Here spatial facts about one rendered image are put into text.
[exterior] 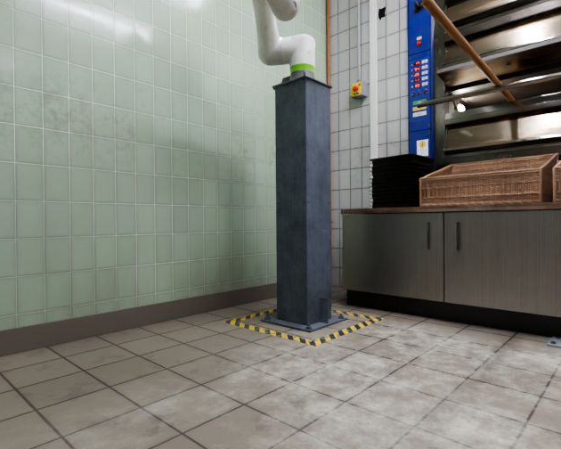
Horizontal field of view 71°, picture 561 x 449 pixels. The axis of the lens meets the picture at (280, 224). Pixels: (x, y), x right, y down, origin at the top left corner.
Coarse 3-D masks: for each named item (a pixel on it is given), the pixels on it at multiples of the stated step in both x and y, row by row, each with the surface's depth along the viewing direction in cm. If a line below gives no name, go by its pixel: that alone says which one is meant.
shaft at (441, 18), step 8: (424, 0) 121; (432, 0) 121; (432, 8) 123; (440, 16) 128; (440, 24) 133; (448, 24) 134; (448, 32) 139; (456, 32) 140; (456, 40) 145; (464, 40) 147; (464, 48) 152; (472, 48) 156; (472, 56) 160; (480, 64) 168; (488, 72) 178; (496, 80) 190; (504, 96) 214; (512, 96) 219
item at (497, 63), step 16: (528, 48) 203; (544, 48) 201; (560, 48) 200; (464, 64) 225; (496, 64) 219; (512, 64) 218; (528, 64) 216; (544, 64) 215; (448, 80) 242; (464, 80) 240
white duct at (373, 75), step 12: (372, 0) 278; (372, 12) 279; (372, 24) 279; (372, 36) 279; (372, 48) 279; (372, 60) 279; (372, 72) 279; (372, 84) 279; (372, 96) 279; (372, 108) 279; (372, 120) 279; (372, 132) 280; (372, 144) 280; (372, 156) 280
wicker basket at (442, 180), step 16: (496, 160) 224; (512, 160) 219; (528, 160) 213; (544, 160) 208; (432, 176) 218; (448, 176) 198; (464, 176) 192; (480, 176) 187; (496, 176) 183; (512, 176) 178; (528, 176) 175; (544, 176) 176; (432, 192) 203; (448, 192) 237; (464, 192) 193; (480, 192) 188; (496, 192) 183; (512, 192) 178; (528, 192) 174; (544, 192) 176
